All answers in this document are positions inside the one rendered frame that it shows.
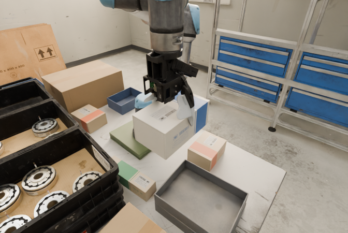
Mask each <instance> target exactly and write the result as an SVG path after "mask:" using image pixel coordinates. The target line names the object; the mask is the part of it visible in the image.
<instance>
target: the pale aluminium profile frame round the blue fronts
mask: <svg viewBox="0 0 348 233"><path fill-rule="evenodd" d="M220 1H221V0H215V5H214V16H213V26H212V37H211V48H210V58H209V69H208V80H207V90H206V99H208V100H210V98H211V99H213V100H216V101H218V102H221V103H223V104H226V105H228V106H231V107H233V108H236V109H239V110H241V111H244V112H246V113H249V114H251V115H254V116H256V117H259V118H261V119H264V120H266V121H269V122H272V123H271V127H268V130H269V131H271V132H275V131H276V129H275V126H276V124H277V125H280V126H282V127H285V128H288V129H290V130H293V131H295V132H297V133H300V134H303V135H305V136H308V137H310V138H313V139H315V140H318V141H321V142H323V143H326V144H328V145H331V146H333V147H336V148H338V149H341V150H344V151H346V152H348V145H345V144H342V143H339V142H337V141H334V140H331V139H329V138H326V137H323V136H321V135H318V134H315V133H313V132H310V131H308V130H305V129H302V128H300V127H297V126H294V125H292V124H289V123H286V122H283V121H282V120H281V119H280V117H281V115H282V114H283V113H287V114H290V115H293V116H295V117H298V118H301V119H304V120H306V121H309V122H312V123H315V124H318V125H321V126H323V127H327V128H330V129H332V130H335V131H338V132H340V133H343V134H346V135H348V128H345V127H342V126H339V125H336V124H333V123H330V122H327V121H324V120H321V119H318V118H315V117H312V116H309V115H307V114H304V113H301V112H298V111H297V110H294V109H288V108H287V107H285V103H286V100H287V97H288V94H289V91H288V93H287V90H288V87H289V86H292V87H295V88H298V89H302V90H305V91H309V92H313V93H316V94H320V95H324V96H327V97H331V98H334V99H338V100H341V101H345V102H348V95H345V94H341V93H337V92H334V91H330V90H326V89H322V88H318V87H315V86H312V85H308V84H304V83H300V82H297V81H293V80H291V79H292V76H293V73H294V70H295V67H296V64H299V62H300V61H299V60H298V58H299V55H300V49H301V46H302V45H303V43H304V40H305V37H306V34H307V31H308V28H309V25H310V22H311V19H312V16H313V13H314V10H315V7H316V4H317V1H318V0H311V1H310V5H309V8H308V11H307V14H306V18H305V20H304V23H303V26H302V29H301V33H300V36H299V39H298V42H297V46H296V49H295V52H294V55H293V58H292V59H290V61H289V62H291V64H290V67H289V70H288V73H287V76H286V79H285V78H281V77H277V76H274V75H270V74H266V73H263V72H260V71H255V70H252V69H248V68H244V67H241V66H237V65H233V64H229V63H225V62H221V61H217V60H214V54H215V46H219V43H216V35H215V30H217V29H218V20H219V11H220ZM328 2H329V0H324V1H323V3H322V6H321V9H320V12H319V14H318V17H317V21H316V24H315V26H314V29H313V32H312V35H311V38H310V41H309V44H311V45H312V44H313V43H314V40H315V38H316V35H317V32H318V29H319V26H320V24H321V21H322V18H323V15H324V13H325V10H326V7H327V4H328ZM246 5H247V0H243V1H242V7H241V14H240V20H239V26H238V32H242V27H243V20H244V14H245V8H246ZM213 30H214V34H213ZM299 45H300V46H299ZM298 46H299V49H298ZM297 49H298V50H297ZM213 65H218V66H221V67H225V68H228V69H232V70H235V71H239V72H243V73H245V74H249V75H253V76H256V77H260V78H263V79H267V80H270V81H274V82H277V83H281V84H284V86H283V89H282V91H280V93H279V96H280V99H279V102H278V104H274V103H271V102H270V101H267V100H262V99H259V98H256V97H253V96H250V95H248V94H245V93H241V92H238V91H235V90H232V89H229V88H226V87H224V86H223V85H220V84H219V85H218V84H215V78H213V79H212V75H214V76H215V73H213ZM211 88H214V89H213V90H211ZM218 90H221V91H224V92H227V93H230V94H233V95H236V96H239V97H242V98H244V99H247V100H250V101H253V102H255V103H258V104H261V105H264V106H267V107H269V108H272V109H273V110H274V112H275V114H274V115H273V116H268V115H265V114H262V113H260V112H257V111H254V110H252V109H249V108H246V107H244V106H241V105H238V104H235V103H233V102H230V101H228V100H225V99H222V98H220V97H217V96H214V95H213V94H214V93H215V92H217V91H218Z"/></svg>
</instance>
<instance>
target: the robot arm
mask: <svg viewBox="0 0 348 233"><path fill-rule="evenodd" d="M188 1H189V0H100V2H101V4H102V5H103V6H105V7H109V8H112V9H115V8H117V9H122V10H124V11H126V12H128V13H130V14H132V15H134V16H136V17H138V18H140V19H141V20H142V22H143V23H145V24H146V25H149V27H150V44H151V48H152V52H151V53H148V54H146V60H147V73H148V74H147V75H145V76H143V86H144V92H143V93H141V94H139V95H138V96H137V97H136V99H135V113H136V112H138V111H139V110H141V109H143V108H145V107H146V106H148V105H150V104H152V103H154V102H155V101H160V102H162V103H163V102H164V104H166V103H168V102H171V101H172V100H174V99H175V96H176V95H177V94H178V93H179V92H181V95H178V96H177V103H178V105H179V108H178V110H177V113H176V116H177V118H178V119H179V120H182V119H186V118H188V121H189V123H190V125H191V126H193V125H194V116H195V110H194V106H195V104H194V96H193V92H192V90H191V88H190V86H189V85H188V83H187V77H196V76H197V73H198V70H199V69H197V68H195V66H194V65H192V64H189V61H190V53H191V45H192V41H193V40H194V39H196V35H198V34H199V33H200V8H199V6H197V5H193V4H189V3H188ZM147 80H149V84H150V88H149V89H147V90H146V82H145V81H147Z"/></svg>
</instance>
